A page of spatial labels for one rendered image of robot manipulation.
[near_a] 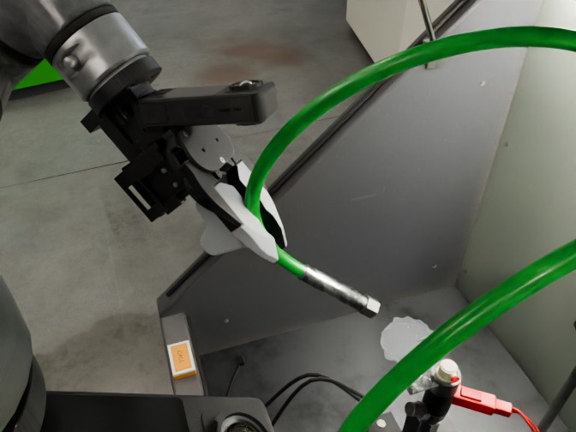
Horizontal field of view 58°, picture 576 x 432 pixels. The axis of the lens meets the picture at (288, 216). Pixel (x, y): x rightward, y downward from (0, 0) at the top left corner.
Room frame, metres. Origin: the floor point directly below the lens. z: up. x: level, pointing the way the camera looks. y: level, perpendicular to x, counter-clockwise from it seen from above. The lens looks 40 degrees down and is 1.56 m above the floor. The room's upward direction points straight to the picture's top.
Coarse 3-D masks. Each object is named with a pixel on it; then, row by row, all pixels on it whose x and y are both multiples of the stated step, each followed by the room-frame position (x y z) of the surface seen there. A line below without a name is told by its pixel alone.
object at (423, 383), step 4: (428, 372) 0.28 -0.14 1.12; (424, 376) 0.28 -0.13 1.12; (428, 376) 0.28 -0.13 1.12; (420, 380) 0.28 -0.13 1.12; (424, 380) 0.28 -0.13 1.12; (428, 380) 0.28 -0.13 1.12; (412, 384) 0.27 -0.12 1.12; (416, 384) 0.27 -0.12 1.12; (420, 384) 0.27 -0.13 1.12; (424, 384) 0.27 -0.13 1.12; (428, 384) 0.27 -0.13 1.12; (432, 384) 0.27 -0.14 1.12; (436, 384) 0.27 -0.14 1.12; (416, 388) 0.27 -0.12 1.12; (420, 388) 0.27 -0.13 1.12; (424, 388) 0.27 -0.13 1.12; (428, 388) 0.27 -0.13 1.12; (408, 392) 0.27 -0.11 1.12; (416, 392) 0.26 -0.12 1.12
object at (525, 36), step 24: (432, 48) 0.35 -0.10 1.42; (456, 48) 0.35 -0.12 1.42; (480, 48) 0.35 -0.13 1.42; (360, 72) 0.36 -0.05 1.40; (384, 72) 0.35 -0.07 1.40; (336, 96) 0.36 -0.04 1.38; (312, 120) 0.36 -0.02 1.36; (288, 144) 0.36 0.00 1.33; (264, 168) 0.36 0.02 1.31; (288, 264) 0.36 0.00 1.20
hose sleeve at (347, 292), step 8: (304, 264) 0.37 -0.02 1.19; (304, 272) 0.36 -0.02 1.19; (312, 272) 0.36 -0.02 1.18; (320, 272) 0.36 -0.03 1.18; (304, 280) 0.35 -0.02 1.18; (312, 280) 0.35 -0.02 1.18; (320, 280) 0.36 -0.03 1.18; (328, 280) 0.36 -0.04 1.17; (336, 280) 0.36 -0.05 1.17; (320, 288) 0.35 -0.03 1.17; (328, 288) 0.35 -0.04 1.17; (336, 288) 0.36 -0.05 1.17; (344, 288) 0.36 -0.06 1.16; (352, 288) 0.36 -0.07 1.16; (336, 296) 0.35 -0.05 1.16; (344, 296) 0.35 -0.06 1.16; (352, 296) 0.35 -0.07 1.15; (360, 296) 0.36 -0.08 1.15; (352, 304) 0.35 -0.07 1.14; (360, 304) 0.35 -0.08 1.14
